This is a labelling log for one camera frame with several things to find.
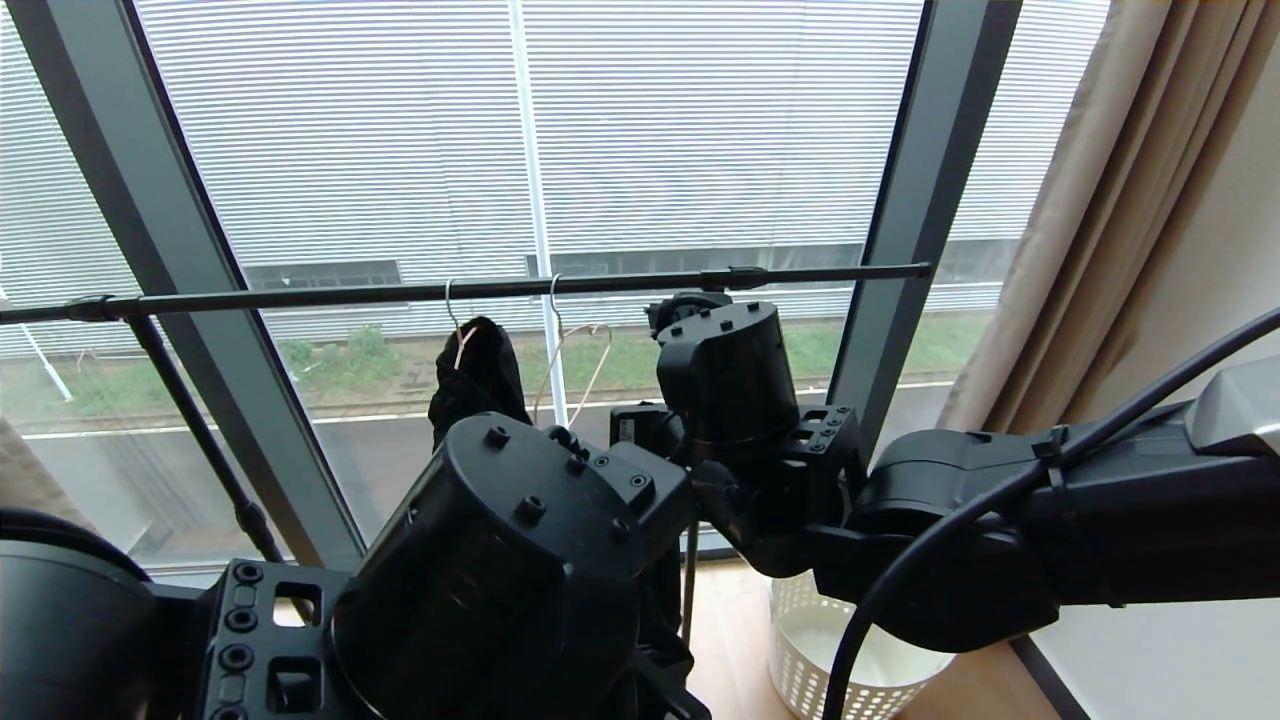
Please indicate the black clothes rack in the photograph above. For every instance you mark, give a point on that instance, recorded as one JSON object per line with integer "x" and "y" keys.
{"x": 350, "y": 294}

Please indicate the black shorts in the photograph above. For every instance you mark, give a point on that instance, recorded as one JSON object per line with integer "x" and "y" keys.
{"x": 480, "y": 380}

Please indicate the beige curtain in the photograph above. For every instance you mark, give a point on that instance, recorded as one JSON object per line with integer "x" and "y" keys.
{"x": 40, "y": 480}
{"x": 1100, "y": 200}

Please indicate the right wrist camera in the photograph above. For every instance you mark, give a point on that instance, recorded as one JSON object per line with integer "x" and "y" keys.
{"x": 685, "y": 305}

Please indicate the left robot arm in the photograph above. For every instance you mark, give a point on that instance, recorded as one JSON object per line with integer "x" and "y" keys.
{"x": 480, "y": 580}

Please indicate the white laundry basket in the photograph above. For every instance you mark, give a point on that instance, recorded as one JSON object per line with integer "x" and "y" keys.
{"x": 800, "y": 650}

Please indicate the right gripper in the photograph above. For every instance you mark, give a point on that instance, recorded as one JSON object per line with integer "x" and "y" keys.
{"x": 640, "y": 430}

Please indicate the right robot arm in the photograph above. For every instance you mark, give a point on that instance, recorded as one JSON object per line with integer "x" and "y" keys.
{"x": 1100, "y": 520}

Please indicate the pink clothes hanger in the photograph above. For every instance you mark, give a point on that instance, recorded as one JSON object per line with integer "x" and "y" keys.
{"x": 553, "y": 310}
{"x": 451, "y": 310}

